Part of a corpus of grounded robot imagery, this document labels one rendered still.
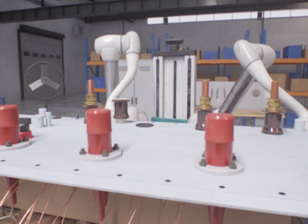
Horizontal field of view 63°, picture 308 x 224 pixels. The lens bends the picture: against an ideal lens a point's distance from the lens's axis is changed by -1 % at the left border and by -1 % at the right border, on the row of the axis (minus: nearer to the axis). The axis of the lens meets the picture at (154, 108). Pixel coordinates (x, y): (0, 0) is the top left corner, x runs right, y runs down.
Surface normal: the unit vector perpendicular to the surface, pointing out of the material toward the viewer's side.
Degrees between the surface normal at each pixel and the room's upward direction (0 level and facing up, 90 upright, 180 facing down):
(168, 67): 90
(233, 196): 11
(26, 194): 90
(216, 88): 90
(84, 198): 90
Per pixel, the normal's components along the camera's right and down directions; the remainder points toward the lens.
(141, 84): -0.28, 0.12
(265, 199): -0.05, -0.95
